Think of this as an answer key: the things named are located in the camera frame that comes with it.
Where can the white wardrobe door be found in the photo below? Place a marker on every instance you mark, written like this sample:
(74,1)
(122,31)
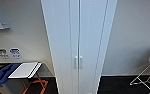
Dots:
(92,40)
(59,40)

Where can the white wardrobe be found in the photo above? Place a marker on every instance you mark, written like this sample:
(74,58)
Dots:
(104,40)

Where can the blue plastic bin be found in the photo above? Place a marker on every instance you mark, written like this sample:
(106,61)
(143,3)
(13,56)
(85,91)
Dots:
(2,74)

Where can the orange frame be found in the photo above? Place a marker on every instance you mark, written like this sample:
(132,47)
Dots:
(40,82)

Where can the wall socket with blue label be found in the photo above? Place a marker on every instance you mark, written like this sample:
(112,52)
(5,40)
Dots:
(15,53)

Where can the white wall socket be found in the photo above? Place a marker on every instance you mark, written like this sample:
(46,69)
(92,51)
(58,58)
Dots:
(2,53)

